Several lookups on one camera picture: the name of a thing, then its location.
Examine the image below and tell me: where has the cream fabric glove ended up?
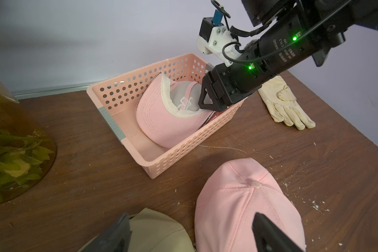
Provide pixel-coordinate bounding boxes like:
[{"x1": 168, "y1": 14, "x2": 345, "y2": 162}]
[{"x1": 258, "y1": 76, "x2": 316, "y2": 130}]

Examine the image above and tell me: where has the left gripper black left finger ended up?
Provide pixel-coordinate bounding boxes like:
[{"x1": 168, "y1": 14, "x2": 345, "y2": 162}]
[{"x1": 81, "y1": 213, "x2": 132, "y2": 252}]

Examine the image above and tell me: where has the beige baseball cap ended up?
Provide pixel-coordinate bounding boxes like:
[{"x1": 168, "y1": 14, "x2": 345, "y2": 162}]
[{"x1": 77, "y1": 207, "x2": 196, "y2": 252}]

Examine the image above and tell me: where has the pink baseball cap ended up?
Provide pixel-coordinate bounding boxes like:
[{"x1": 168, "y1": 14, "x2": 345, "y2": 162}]
[{"x1": 194, "y1": 158, "x2": 306, "y2": 252}]

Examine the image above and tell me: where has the pink plastic basket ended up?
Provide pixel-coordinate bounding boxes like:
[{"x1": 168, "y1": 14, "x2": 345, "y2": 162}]
[{"x1": 87, "y1": 53, "x2": 243, "y2": 178}]

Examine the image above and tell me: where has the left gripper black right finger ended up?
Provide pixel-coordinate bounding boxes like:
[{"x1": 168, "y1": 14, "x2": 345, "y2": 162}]
[{"x1": 252, "y1": 213, "x2": 302, "y2": 252}]

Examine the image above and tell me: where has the amber glass vase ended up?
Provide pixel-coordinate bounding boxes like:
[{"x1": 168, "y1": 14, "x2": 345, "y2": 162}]
[{"x1": 0, "y1": 67, "x2": 57, "y2": 207}]

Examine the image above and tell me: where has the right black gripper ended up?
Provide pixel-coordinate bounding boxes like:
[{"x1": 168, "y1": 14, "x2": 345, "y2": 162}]
[{"x1": 198, "y1": 63, "x2": 276, "y2": 112}]

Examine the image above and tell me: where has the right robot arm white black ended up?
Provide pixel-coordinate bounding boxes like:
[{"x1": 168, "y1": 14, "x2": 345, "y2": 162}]
[{"x1": 197, "y1": 1, "x2": 378, "y2": 112}]

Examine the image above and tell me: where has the artificial plant bouquet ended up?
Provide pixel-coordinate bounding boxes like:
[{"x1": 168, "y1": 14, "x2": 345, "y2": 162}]
[{"x1": 0, "y1": 40, "x2": 56, "y2": 204}]

